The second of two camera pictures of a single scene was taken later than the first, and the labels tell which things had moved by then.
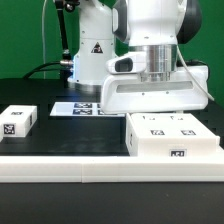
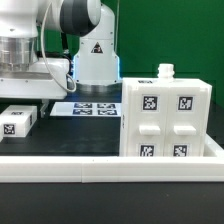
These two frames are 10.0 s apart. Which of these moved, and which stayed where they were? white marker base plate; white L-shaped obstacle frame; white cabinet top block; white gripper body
Moved: white gripper body
Stayed: white marker base plate; white cabinet top block; white L-shaped obstacle frame
